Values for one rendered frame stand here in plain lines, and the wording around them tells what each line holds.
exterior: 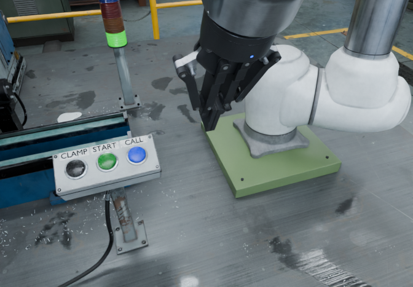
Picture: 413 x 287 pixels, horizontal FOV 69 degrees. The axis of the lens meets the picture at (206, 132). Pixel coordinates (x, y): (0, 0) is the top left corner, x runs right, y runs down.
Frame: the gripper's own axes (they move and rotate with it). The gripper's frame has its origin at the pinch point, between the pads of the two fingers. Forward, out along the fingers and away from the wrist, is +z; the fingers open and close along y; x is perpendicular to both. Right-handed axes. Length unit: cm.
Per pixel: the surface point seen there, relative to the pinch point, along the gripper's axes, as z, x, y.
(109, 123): 37.2, -21.2, 16.8
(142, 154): 9.7, 0.5, 11.0
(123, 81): 49, -43, 10
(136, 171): 10.4, 3.0, 12.6
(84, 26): 274, -297, 38
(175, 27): 254, -257, -74
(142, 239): 33.7, 11.4, 14.4
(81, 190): 11.4, 3.6, 21.7
